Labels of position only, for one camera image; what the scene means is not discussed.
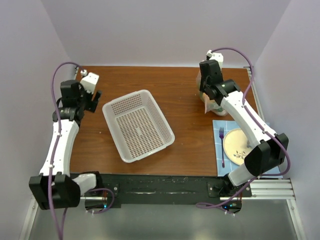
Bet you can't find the blue checked cloth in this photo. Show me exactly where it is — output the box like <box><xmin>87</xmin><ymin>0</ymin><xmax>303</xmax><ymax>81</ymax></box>
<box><xmin>212</xmin><ymin>119</ymin><xmax>285</xmax><ymax>179</ymax></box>

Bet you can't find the purple cable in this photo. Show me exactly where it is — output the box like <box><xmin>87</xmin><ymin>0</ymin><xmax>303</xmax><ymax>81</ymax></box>
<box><xmin>48</xmin><ymin>61</ymin><xmax>85</xmax><ymax>240</ymax></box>
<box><xmin>195</xmin><ymin>46</ymin><xmax>292</xmax><ymax>217</ymax></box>

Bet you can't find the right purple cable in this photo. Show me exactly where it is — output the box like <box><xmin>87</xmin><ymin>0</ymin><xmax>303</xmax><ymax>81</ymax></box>
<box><xmin>195</xmin><ymin>46</ymin><xmax>292</xmax><ymax>217</ymax></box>

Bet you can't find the purple plastic fork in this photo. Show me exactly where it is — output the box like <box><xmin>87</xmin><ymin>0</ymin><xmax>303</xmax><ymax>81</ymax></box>
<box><xmin>219</xmin><ymin>127</ymin><xmax>225</xmax><ymax>168</ymax></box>

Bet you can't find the white perforated plastic basket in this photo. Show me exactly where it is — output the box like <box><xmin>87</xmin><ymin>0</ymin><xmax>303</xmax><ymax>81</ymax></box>
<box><xmin>102</xmin><ymin>89</ymin><xmax>175</xmax><ymax>164</ymax></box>

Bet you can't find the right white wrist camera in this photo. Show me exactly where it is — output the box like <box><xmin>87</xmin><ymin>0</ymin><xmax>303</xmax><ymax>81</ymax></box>
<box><xmin>206</xmin><ymin>50</ymin><xmax>224</xmax><ymax>69</ymax></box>

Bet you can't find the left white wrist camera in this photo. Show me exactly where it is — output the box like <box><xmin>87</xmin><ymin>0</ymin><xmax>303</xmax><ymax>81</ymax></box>
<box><xmin>80</xmin><ymin>69</ymin><xmax>100</xmax><ymax>94</ymax></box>

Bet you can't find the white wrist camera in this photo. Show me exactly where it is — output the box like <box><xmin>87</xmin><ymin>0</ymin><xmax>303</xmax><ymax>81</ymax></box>
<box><xmin>80</xmin><ymin>69</ymin><xmax>100</xmax><ymax>94</ymax></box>
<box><xmin>206</xmin><ymin>50</ymin><xmax>224</xmax><ymax>69</ymax></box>

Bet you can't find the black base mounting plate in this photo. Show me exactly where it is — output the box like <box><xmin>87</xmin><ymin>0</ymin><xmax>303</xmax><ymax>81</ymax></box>
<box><xmin>84</xmin><ymin>174</ymin><xmax>252</xmax><ymax>210</ymax></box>

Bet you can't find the cream and teal plate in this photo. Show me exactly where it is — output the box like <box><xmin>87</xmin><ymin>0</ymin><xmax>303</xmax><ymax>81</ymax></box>
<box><xmin>223</xmin><ymin>128</ymin><xmax>253</xmax><ymax>166</ymax></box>

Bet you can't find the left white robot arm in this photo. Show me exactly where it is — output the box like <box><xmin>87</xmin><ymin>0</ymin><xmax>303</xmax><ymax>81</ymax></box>
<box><xmin>29</xmin><ymin>74</ymin><xmax>104</xmax><ymax>210</ymax></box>

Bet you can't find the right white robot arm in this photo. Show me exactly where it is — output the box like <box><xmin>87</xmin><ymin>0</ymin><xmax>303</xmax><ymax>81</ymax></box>
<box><xmin>199</xmin><ymin>59</ymin><xmax>289</xmax><ymax>197</ymax></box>

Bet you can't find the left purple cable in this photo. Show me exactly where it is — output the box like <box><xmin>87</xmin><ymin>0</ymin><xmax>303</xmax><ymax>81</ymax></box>
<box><xmin>48</xmin><ymin>61</ymin><xmax>85</xmax><ymax>240</ymax></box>

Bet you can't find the clear zip top bag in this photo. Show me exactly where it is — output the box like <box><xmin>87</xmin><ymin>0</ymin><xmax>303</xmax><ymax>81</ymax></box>
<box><xmin>195</xmin><ymin>71</ymin><xmax>228</xmax><ymax>117</ymax></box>

